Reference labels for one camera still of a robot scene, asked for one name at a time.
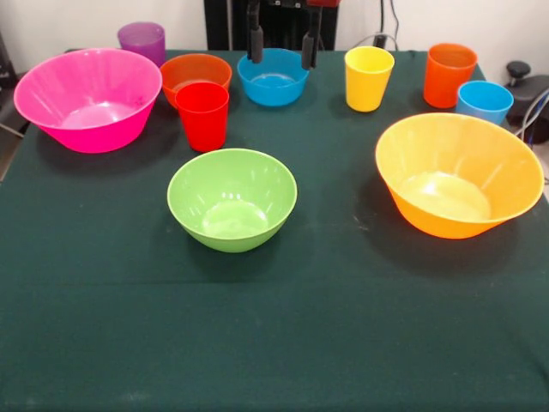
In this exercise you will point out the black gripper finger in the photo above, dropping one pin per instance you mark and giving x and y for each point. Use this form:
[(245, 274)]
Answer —
[(256, 43), (309, 51)]

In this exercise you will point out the blue plastic bowl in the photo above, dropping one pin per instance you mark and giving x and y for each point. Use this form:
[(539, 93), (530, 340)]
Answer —
[(274, 86)]

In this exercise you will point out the purple plastic cup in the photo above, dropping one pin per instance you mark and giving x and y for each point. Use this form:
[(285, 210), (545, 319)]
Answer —
[(141, 40)]

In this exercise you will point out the orange plastic bowl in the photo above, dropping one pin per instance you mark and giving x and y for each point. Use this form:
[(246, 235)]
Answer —
[(193, 68)]

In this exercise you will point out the yellow plastic cup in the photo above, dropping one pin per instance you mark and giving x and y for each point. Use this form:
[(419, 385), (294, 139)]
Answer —
[(369, 86)]

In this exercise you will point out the dark green tablecloth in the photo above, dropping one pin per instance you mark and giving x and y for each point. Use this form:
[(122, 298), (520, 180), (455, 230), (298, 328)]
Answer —
[(257, 300)]

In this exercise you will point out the red plastic cup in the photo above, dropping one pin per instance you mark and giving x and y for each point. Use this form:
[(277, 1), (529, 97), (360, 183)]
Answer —
[(201, 124)]

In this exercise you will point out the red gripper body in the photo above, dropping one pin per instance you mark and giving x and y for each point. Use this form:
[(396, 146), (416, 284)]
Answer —
[(323, 2)]

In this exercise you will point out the blue plastic cup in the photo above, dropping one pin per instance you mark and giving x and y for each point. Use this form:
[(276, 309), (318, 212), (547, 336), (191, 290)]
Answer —
[(484, 105)]

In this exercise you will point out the green plastic bowl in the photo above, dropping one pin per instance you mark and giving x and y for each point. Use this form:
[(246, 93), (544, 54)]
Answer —
[(231, 206)]

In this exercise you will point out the yellow plastic bowl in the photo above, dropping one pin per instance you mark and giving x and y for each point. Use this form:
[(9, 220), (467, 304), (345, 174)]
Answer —
[(454, 150)]

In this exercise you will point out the orange plastic cup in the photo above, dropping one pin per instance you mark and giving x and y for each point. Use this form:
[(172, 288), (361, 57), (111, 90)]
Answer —
[(446, 81)]

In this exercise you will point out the pink plastic bowl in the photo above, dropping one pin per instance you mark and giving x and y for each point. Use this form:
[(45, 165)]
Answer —
[(86, 86)]

